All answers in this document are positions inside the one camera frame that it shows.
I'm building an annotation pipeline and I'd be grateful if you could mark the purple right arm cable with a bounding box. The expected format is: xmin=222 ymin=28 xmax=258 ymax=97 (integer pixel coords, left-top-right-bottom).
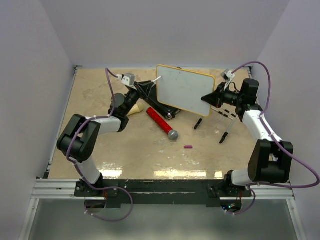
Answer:
xmin=232 ymin=61 xmax=320 ymax=188

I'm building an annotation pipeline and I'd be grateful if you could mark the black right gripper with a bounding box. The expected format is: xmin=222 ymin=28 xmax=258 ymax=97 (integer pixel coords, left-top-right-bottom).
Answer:
xmin=201 ymin=82 xmax=243 ymax=109

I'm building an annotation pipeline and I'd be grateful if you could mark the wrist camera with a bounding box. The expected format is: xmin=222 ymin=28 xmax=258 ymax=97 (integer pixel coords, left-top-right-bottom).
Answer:
xmin=220 ymin=69 xmax=235 ymax=82
xmin=117 ymin=73 xmax=135 ymax=86

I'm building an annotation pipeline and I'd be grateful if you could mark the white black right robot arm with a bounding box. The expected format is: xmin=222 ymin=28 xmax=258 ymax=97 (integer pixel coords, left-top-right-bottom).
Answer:
xmin=201 ymin=78 xmax=294 ymax=197

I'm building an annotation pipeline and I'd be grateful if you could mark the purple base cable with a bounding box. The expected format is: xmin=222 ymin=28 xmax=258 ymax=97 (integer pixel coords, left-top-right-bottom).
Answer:
xmin=223 ymin=186 xmax=256 ymax=216
xmin=84 ymin=187 xmax=135 ymax=222

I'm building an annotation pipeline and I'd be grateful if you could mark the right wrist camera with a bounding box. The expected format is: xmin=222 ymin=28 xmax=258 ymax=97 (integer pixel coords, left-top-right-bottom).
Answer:
xmin=220 ymin=69 xmax=235 ymax=82

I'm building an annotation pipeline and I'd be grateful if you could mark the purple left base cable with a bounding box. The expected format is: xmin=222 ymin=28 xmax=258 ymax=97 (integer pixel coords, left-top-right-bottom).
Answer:
xmin=84 ymin=187 xmax=135 ymax=222

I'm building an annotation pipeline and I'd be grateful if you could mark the red glitter microphone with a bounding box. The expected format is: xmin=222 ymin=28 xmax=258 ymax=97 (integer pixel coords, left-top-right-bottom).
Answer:
xmin=146 ymin=107 xmax=179 ymax=141

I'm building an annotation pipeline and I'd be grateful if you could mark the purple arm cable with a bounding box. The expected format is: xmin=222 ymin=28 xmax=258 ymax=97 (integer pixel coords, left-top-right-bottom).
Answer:
xmin=66 ymin=67 xmax=123 ymax=191
xmin=232 ymin=61 xmax=320 ymax=188

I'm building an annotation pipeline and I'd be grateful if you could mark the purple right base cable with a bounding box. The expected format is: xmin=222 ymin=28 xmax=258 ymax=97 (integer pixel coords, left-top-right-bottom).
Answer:
xmin=223 ymin=186 xmax=256 ymax=216

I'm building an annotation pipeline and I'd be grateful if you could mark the black whiteboard stand foot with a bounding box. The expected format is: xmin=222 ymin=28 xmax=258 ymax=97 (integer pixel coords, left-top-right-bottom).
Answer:
xmin=193 ymin=117 xmax=204 ymax=130

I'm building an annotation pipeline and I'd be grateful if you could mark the black ribbed carrying case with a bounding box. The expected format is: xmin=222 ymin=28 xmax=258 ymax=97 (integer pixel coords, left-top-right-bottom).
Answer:
xmin=144 ymin=97 xmax=181 ymax=120

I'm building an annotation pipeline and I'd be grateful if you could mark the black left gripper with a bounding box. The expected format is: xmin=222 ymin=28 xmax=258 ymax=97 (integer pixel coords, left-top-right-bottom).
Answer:
xmin=123 ymin=81 xmax=153 ymax=117

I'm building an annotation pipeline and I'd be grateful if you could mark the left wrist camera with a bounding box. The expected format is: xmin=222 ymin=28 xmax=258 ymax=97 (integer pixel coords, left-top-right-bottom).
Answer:
xmin=117 ymin=73 xmax=135 ymax=86

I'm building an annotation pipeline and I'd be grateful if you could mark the yellow framed whiteboard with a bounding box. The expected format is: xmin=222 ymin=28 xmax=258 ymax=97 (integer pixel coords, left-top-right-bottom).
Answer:
xmin=156 ymin=65 xmax=216 ymax=117

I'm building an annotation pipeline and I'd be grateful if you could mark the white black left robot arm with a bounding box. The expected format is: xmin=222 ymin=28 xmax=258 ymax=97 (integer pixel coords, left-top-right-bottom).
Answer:
xmin=56 ymin=81 xmax=155 ymax=196

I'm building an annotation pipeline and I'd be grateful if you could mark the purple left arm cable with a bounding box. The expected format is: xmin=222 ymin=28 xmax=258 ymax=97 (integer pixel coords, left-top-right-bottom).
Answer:
xmin=66 ymin=67 xmax=123 ymax=191

